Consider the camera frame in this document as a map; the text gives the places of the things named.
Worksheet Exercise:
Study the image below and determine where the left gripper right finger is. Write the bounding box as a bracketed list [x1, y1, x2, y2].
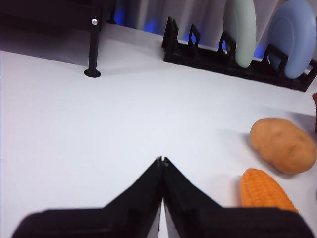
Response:
[162, 156, 317, 238]

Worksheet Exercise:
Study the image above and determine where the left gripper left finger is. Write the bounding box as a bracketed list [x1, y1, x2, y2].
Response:
[11, 157, 163, 238]

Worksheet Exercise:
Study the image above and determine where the brown potato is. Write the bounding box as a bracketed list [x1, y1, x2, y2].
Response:
[249, 118, 317, 174]

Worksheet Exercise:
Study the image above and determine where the brown wicker basket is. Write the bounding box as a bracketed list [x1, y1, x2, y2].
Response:
[311, 93, 317, 133]

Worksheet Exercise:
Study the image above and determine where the black dish rack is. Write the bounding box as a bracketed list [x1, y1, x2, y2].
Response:
[162, 16, 317, 93]

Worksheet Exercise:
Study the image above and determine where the pale green plate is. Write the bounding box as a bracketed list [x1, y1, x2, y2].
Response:
[223, 0, 257, 68]

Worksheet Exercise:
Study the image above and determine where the light blue plate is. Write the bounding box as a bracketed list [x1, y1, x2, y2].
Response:
[268, 0, 315, 79]

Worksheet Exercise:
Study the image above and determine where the black metal shelf frame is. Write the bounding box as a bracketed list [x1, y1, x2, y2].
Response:
[0, 0, 117, 78]

